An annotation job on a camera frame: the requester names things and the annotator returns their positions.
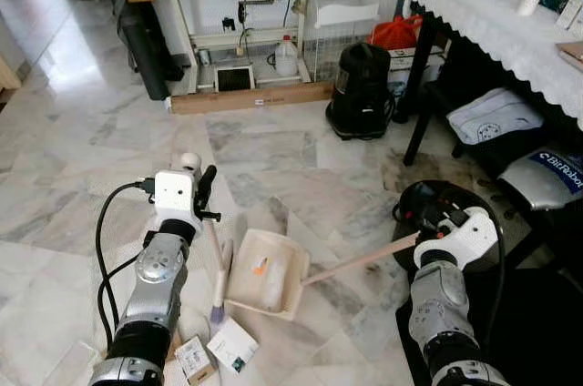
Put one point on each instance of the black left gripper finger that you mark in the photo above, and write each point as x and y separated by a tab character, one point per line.
209	181

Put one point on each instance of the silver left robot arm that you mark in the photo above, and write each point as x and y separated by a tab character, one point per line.
150	304

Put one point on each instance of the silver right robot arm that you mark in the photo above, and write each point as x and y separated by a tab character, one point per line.
446	313

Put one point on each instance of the black plastic bucket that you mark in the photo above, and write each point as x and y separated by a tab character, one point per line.
410	199

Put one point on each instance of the small orange scrap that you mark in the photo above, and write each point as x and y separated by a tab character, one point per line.
260	266

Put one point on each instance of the long flat cardboard box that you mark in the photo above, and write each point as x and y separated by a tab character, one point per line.
250	97

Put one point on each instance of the white framed tablet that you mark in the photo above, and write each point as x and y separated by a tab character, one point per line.
234	78

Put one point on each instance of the clear plastic wrapper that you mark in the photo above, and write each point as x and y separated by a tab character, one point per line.
273	290

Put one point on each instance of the grey BitRobot seat cushion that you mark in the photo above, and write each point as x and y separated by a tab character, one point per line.
547	181

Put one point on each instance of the white plastic jug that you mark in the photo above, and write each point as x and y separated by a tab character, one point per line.
287	60

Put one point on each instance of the black canister vacuum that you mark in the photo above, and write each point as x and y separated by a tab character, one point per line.
362	95

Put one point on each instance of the black dining table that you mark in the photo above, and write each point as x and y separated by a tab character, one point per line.
417	67

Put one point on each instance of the small kraft and white box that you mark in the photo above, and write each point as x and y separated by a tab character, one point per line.
196	360

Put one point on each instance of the red plastic bag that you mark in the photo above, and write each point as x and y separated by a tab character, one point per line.
396	34

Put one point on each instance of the white lace tablecloth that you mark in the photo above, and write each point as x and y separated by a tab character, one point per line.
492	22

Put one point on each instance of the wooden tray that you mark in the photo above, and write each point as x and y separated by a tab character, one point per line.
572	54

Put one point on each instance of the light wooden furniture corner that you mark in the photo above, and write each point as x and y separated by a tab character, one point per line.
7	72

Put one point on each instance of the white carton box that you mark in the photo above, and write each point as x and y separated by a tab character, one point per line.
572	5

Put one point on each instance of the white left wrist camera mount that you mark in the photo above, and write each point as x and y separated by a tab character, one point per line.
175	197

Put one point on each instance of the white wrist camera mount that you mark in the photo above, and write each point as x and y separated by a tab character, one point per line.
175	197
469	236

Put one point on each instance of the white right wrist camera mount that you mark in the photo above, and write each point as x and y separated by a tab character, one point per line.
469	236

